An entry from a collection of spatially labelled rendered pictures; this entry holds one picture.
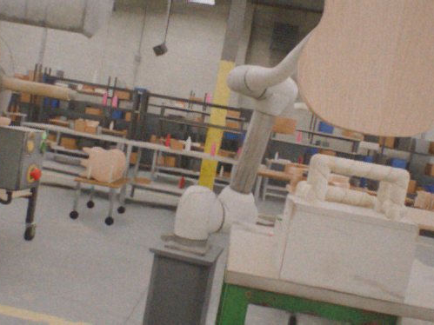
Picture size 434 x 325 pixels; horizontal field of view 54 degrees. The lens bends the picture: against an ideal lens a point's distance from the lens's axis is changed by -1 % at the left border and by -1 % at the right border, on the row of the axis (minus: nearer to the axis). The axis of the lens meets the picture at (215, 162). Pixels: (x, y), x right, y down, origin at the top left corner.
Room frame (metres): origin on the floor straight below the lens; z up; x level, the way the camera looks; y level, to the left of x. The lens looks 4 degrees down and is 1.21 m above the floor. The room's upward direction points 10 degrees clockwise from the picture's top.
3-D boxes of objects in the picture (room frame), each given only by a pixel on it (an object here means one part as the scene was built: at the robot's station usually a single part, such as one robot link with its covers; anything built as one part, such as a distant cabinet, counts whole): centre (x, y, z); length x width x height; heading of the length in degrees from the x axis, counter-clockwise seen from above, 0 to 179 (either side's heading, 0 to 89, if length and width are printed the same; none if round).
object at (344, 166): (0.92, -0.31, 1.20); 0.20 x 0.03 x 0.03; 86
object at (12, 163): (1.40, 0.72, 0.99); 0.24 x 0.21 x 0.26; 87
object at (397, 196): (0.92, -0.40, 1.15); 0.03 x 0.03 x 0.09
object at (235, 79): (1.80, -0.06, 1.46); 0.18 x 0.14 x 0.13; 32
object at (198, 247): (1.88, 0.07, 0.73); 0.22 x 0.18 x 0.06; 80
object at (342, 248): (0.97, -0.32, 1.02); 0.27 x 0.15 x 0.17; 87
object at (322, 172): (0.93, -0.23, 1.15); 0.03 x 0.03 x 0.09
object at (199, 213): (1.89, 0.04, 0.87); 0.18 x 0.16 x 0.22; 122
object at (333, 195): (1.08, -0.32, 1.12); 0.20 x 0.03 x 0.03; 86
